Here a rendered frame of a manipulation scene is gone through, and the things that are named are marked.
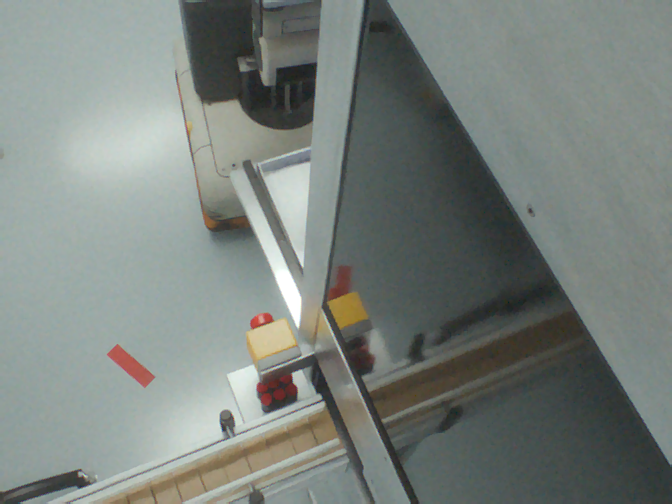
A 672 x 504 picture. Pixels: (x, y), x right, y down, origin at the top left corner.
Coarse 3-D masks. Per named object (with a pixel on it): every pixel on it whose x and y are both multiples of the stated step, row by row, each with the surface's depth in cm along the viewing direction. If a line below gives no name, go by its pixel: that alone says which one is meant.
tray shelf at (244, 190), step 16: (240, 176) 153; (240, 192) 151; (256, 208) 150; (256, 224) 148; (272, 240) 147; (272, 256) 145; (272, 272) 144; (288, 272) 144; (288, 288) 142; (288, 304) 141
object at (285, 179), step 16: (272, 160) 151; (288, 160) 154; (304, 160) 156; (272, 176) 153; (288, 176) 154; (304, 176) 154; (272, 192) 152; (288, 192) 152; (304, 192) 152; (288, 208) 150; (304, 208) 150; (288, 224) 148; (304, 224) 149; (288, 240) 145; (304, 240) 147
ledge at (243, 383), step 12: (240, 372) 134; (252, 372) 134; (300, 372) 135; (240, 384) 133; (252, 384) 133; (300, 384) 134; (240, 396) 132; (252, 396) 132; (300, 396) 133; (240, 408) 131; (252, 408) 131; (276, 408) 132; (252, 420) 131
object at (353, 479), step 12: (312, 384) 134; (324, 396) 133; (336, 408) 133; (336, 420) 132; (348, 444) 130; (348, 456) 129; (348, 468) 128; (360, 468) 128; (336, 480) 148; (348, 480) 134; (360, 480) 127; (312, 492) 195; (324, 492) 172; (336, 492) 153; (348, 492) 139; (360, 492) 126
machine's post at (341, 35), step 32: (352, 0) 56; (320, 32) 66; (352, 32) 59; (320, 64) 69; (352, 64) 62; (320, 96) 72; (352, 96) 66; (320, 128) 76; (320, 160) 80; (320, 192) 84; (320, 224) 89; (320, 256) 95; (320, 288) 101
